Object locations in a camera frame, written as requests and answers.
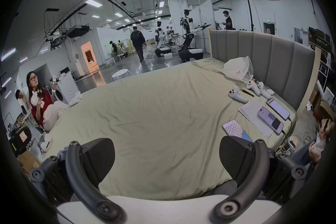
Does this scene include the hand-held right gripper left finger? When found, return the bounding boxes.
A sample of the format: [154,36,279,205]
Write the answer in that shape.
[28,138,128,224]

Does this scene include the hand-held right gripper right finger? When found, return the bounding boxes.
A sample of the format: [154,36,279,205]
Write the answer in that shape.
[211,136,307,224]

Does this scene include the brown carton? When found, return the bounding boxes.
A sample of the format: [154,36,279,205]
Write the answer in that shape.
[17,151,41,179]

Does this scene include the phone with lit screen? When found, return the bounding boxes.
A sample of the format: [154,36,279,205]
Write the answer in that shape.
[267,98,291,121]
[257,106,285,134]

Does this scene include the white paper sheet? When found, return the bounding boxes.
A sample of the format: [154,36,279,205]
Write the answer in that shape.
[238,100,279,139]

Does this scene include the white hand controller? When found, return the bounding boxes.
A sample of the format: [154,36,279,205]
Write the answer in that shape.
[246,80,260,96]
[257,82,272,100]
[228,86,248,103]

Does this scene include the thin black tweezers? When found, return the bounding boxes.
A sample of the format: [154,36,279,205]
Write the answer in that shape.
[237,88,254,97]

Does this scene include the white washing machine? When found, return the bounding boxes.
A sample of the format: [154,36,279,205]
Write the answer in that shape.
[53,72,82,107]

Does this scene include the bed with pale green sheet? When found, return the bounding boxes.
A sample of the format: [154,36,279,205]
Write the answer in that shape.
[39,57,297,201]

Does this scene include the white plastic bag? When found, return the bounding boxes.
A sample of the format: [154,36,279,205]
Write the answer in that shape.
[223,56,254,83]

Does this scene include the round white stool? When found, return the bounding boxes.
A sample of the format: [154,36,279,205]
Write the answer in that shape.
[111,69,132,83]

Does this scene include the grey padded headboard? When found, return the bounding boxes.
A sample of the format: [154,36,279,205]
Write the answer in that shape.
[209,29,321,113]

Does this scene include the shelf with boxes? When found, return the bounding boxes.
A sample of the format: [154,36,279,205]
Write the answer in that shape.
[308,26,336,116]

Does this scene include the white and black wheeled robot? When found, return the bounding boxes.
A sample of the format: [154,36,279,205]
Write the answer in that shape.
[178,9,212,63]
[154,21,174,58]

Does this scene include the black charging cable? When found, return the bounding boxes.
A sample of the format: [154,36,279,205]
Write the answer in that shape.
[281,117,294,137]

